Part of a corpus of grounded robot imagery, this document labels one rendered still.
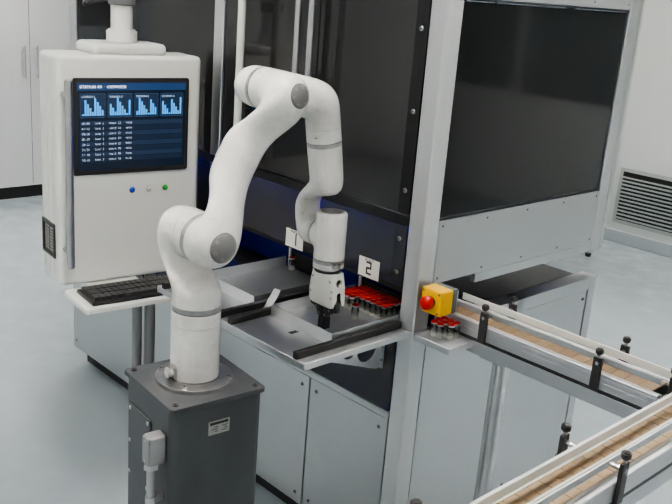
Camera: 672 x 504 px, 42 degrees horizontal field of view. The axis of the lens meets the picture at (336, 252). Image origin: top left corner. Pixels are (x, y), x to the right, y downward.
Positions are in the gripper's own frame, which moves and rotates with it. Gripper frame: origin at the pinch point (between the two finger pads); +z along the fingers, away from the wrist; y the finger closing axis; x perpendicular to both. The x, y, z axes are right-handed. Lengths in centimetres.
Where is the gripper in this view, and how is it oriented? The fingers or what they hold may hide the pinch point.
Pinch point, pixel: (323, 321)
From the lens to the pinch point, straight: 240.3
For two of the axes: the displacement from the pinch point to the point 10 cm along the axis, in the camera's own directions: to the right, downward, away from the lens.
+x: -7.3, 1.5, -6.7
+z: -0.8, 9.5, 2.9
